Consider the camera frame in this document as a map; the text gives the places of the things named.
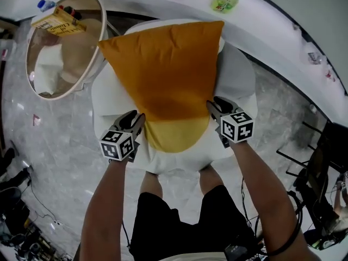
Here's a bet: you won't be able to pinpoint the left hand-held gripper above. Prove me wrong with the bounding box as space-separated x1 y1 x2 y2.
99 109 146 163

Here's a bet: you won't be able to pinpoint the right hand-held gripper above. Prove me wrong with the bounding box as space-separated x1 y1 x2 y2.
206 96 255 148

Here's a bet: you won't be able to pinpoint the orange pillow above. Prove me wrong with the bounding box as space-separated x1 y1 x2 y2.
97 20 225 123

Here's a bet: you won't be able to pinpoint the person's left forearm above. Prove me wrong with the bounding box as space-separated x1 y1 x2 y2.
78 159 131 261

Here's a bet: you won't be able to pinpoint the person's right forearm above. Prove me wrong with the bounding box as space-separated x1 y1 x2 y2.
229 140 313 261

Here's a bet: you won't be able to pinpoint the white round beanbag chair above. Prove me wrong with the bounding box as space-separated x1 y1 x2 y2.
91 19 258 175

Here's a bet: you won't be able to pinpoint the yellow seat pad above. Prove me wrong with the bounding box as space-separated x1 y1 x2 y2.
144 115 212 153

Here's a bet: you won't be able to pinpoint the person's left leg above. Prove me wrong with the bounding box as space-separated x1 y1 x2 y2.
140 171 164 200

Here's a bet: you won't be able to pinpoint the person's leg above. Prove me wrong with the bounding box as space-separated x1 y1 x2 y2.
200 164 225 192
140 171 164 200

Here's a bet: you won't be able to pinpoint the person's right leg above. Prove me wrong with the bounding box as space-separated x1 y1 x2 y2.
200 164 225 192

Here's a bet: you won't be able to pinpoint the round glass side table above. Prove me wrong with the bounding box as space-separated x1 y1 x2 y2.
26 0 120 101

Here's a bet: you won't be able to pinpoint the small clear bottle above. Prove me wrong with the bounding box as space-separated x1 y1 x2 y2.
308 52 323 65

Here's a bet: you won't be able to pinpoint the round black side table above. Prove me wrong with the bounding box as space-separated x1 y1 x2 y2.
276 121 344 201

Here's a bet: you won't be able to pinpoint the black shorts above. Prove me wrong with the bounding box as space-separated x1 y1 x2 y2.
129 185 262 261

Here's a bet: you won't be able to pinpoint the yellow book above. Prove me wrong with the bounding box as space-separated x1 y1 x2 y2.
30 5 87 38

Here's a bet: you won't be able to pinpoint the blue cap water bottle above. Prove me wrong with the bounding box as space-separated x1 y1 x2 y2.
37 0 57 13

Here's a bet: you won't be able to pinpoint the white printed t-shirt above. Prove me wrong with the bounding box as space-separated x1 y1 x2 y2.
163 251 226 261

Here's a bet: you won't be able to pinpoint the pile of black equipment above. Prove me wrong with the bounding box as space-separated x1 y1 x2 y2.
0 145 69 261

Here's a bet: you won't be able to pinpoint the black green device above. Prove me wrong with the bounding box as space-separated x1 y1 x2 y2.
303 228 340 251

